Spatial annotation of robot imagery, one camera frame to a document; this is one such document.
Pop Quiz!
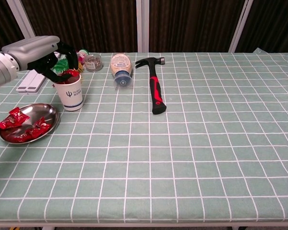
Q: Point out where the pink yellow feather shuttlecock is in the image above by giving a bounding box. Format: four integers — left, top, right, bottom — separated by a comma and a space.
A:
75, 49, 85, 72

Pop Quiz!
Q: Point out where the round stainless steel plate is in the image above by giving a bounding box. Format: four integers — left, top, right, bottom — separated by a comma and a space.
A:
0, 103, 60, 145

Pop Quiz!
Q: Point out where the white folding laptop stand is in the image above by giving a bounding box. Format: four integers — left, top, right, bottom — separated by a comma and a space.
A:
16, 51, 63, 93

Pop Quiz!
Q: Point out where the clear jar of metal clips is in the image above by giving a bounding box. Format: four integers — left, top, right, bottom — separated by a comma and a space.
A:
83, 54, 104, 72

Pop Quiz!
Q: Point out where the green feather shuttlecock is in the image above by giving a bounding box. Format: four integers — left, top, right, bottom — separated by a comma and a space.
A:
51, 58, 70, 75

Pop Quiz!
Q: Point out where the sauce bottle with blue cap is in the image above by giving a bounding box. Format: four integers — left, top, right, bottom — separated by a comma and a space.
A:
110, 53, 134, 90

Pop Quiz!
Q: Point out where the white metal frame post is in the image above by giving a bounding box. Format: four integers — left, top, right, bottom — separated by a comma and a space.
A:
6, 0, 42, 53
228, 0, 254, 53
136, 0, 150, 53

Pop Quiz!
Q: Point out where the dark brown curtain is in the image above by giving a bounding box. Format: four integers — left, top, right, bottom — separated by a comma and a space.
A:
0, 0, 288, 60

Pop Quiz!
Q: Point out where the green checked tablecloth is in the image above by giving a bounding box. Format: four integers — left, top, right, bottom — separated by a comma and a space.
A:
0, 47, 288, 223

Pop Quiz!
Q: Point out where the grey black left robot hand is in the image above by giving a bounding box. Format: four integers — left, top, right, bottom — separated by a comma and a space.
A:
1, 35, 79, 84

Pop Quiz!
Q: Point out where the red black claw hammer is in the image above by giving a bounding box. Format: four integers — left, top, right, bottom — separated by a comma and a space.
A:
134, 57, 167, 115

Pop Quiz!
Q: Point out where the white metal table frame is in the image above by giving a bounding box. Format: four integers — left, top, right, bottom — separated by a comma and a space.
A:
0, 221, 288, 230

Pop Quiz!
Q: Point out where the white paper cup blue logo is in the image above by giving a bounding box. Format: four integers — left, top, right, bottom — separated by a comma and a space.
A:
53, 71, 84, 112

